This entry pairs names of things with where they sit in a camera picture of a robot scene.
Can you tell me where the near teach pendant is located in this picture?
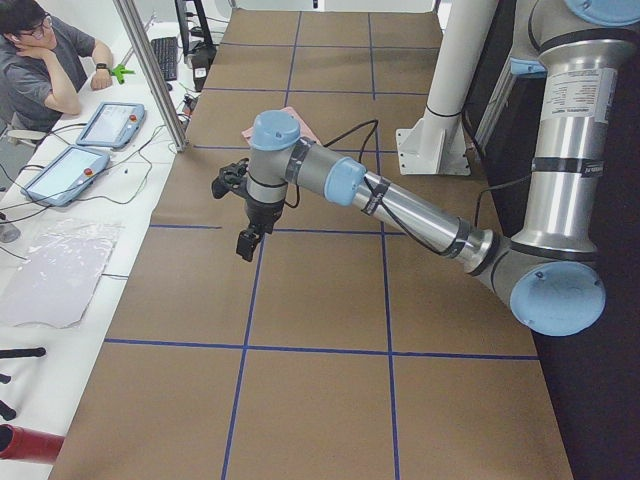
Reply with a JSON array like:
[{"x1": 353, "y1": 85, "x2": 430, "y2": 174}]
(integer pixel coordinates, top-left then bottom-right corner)
[{"x1": 21, "y1": 146, "x2": 110, "y2": 207}]

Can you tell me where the black camera tripod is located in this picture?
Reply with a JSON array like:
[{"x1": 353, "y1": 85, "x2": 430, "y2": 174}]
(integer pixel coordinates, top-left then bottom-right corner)
[{"x1": 1, "y1": 346, "x2": 47, "y2": 421}]

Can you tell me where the teach pendant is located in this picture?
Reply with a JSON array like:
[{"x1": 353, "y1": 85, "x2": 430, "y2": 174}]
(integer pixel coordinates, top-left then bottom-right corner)
[
  {"x1": 21, "y1": 146, "x2": 110, "y2": 207},
  {"x1": 76, "y1": 102, "x2": 146, "y2": 149}
]

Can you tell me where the aluminium frame post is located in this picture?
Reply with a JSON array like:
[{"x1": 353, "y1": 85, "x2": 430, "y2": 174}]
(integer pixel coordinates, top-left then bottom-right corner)
[{"x1": 113, "y1": 0, "x2": 188, "y2": 152}]

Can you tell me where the black power strip box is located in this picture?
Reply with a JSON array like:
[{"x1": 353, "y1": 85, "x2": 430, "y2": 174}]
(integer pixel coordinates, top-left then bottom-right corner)
[{"x1": 191, "y1": 46, "x2": 217, "y2": 92}]

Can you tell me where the black keyboard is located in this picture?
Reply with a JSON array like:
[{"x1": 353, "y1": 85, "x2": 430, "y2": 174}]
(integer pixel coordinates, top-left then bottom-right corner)
[{"x1": 150, "y1": 37, "x2": 178, "y2": 81}]

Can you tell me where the red cylinder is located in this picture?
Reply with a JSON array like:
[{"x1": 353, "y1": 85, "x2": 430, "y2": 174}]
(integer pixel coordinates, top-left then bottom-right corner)
[{"x1": 1, "y1": 424, "x2": 65, "y2": 465}]

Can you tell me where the clear plastic bag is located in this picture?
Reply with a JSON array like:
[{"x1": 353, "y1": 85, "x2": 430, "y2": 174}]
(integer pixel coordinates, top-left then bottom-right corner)
[{"x1": 1, "y1": 218, "x2": 123, "y2": 329}]

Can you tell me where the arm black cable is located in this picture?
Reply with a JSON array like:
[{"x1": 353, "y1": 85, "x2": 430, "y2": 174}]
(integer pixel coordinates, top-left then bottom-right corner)
[{"x1": 282, "y1": 118, "x2": 534, "y2": 259}]

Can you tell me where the seated person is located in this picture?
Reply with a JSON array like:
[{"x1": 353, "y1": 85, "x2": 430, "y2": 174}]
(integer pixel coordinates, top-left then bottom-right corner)
[{"x1": 1, "y1": 1, "x2": 113, "y2": 132}]

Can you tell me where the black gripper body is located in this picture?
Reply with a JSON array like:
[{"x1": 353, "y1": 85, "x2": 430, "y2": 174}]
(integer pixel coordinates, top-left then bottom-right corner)
[{"x1": 211, "y1": 158, "x2": 286, "y2": 235}]

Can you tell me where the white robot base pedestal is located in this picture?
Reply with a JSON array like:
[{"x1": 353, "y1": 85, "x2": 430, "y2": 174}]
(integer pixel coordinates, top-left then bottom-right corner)
[{"x1": 396, "y1": 0, "x2": 498, "y2": 176}]

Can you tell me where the green tool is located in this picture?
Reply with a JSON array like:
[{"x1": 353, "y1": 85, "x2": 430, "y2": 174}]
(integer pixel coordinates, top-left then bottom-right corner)
[{"x1": 111, "y1": 64, "x2": 135, "y2": 85}]

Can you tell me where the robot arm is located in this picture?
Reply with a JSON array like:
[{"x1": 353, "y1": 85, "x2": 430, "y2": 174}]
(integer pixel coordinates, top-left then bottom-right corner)
[{"x1": 211, "y1": 1, "x2": 639, "y2": 336}]

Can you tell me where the pink t-shirt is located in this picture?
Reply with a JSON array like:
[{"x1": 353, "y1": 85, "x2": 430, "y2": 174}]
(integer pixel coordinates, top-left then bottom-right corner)
[{"x1": 241, "y1": 106, "x2": 320, "y2": 151}]

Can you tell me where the far teach pendant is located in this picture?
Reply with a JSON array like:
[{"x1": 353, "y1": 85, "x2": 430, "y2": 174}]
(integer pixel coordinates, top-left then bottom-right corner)
[{"x1": 76, "y1": 102, "x2": 146, "y2": 149}]

